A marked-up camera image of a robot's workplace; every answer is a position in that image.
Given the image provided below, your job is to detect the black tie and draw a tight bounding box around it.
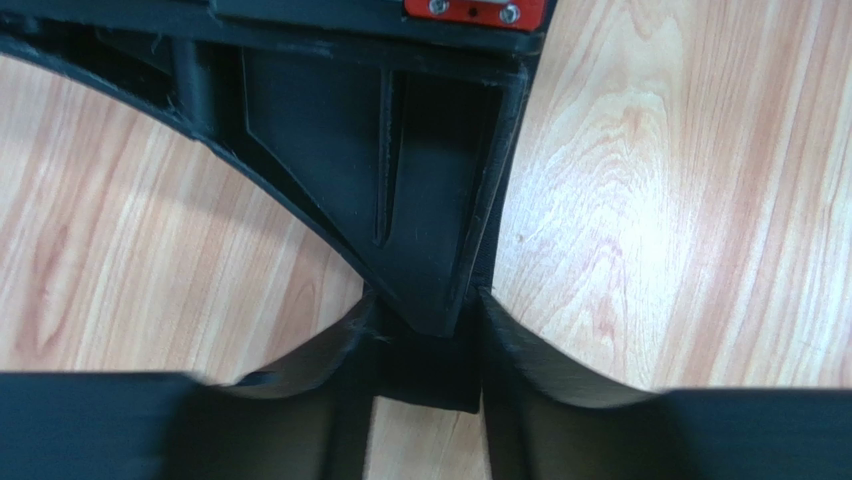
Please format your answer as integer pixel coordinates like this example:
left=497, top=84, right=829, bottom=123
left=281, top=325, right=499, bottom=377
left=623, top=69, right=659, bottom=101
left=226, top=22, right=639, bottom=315
left=373, top=67, right=531, bottom=413

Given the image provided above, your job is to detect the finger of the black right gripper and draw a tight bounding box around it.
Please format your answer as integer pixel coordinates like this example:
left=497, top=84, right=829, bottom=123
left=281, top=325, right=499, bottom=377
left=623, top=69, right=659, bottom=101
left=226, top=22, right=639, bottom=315
left=1, top=1, right=555, bottom=337

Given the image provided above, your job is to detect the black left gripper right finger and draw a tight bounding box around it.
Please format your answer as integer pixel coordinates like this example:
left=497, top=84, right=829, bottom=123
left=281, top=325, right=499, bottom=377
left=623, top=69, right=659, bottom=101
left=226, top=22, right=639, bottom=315
left=481, top=293, right=851, bottom=479

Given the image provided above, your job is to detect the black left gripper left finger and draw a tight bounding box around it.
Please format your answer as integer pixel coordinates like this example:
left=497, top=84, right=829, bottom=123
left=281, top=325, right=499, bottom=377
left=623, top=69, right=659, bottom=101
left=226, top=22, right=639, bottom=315
left=1, top=297, right=376, bottom=479

